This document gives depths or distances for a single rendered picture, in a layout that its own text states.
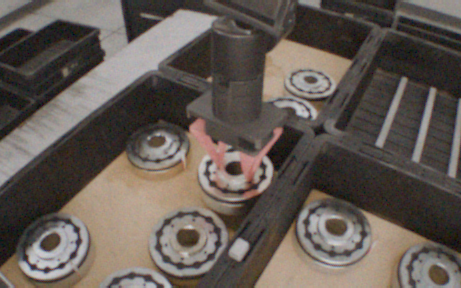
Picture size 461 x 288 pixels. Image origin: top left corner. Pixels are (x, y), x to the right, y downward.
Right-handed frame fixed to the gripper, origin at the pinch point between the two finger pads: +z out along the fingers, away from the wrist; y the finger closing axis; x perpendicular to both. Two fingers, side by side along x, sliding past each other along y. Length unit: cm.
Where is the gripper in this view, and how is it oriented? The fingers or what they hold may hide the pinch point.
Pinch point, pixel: (234, 166)
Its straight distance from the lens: 47.4
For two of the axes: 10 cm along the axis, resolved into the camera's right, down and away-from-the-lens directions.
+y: -8.2, -3.9, 4.3
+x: -5.8, 5.3, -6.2
